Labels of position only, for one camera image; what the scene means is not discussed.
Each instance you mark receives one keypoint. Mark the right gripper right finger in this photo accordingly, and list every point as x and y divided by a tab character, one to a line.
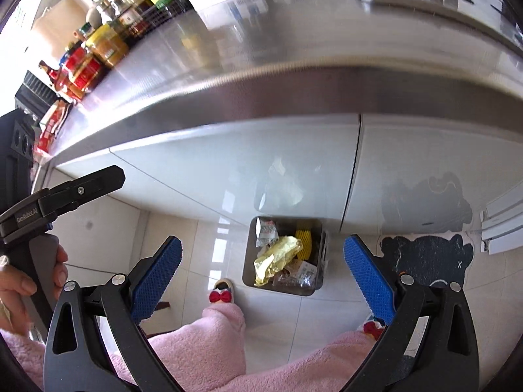
429	343

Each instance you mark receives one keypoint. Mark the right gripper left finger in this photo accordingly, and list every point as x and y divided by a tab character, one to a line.
76	358

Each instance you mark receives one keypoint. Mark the brown rice ball wrapper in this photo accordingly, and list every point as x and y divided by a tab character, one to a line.
297	273

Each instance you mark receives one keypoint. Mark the pale yellow paper bag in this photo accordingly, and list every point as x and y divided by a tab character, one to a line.
274	259

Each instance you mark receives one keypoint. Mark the silver printed snack wrapper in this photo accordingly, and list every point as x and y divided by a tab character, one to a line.
266	232

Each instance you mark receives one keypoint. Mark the grey square trash bin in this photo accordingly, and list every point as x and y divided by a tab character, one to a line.
287	226

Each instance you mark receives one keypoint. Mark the large black cat mat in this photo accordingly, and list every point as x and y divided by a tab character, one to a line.
432	261

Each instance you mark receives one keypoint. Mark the right pink fleece leg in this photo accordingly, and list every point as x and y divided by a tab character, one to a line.
327	369

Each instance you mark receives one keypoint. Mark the left slipper with red bow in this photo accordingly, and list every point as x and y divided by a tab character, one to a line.
222	292

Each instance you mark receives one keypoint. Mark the yellow foam fruit net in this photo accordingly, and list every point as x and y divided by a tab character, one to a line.
305	238

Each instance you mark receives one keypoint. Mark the red lid chili jar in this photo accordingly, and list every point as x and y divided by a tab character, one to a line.
83	71

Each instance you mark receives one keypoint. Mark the yellow lid sauce jar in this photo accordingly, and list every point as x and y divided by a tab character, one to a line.
107	45

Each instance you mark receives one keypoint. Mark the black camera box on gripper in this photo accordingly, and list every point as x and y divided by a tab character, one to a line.
17	139

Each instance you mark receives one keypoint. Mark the black wire rack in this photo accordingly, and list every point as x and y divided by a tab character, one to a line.
143	16

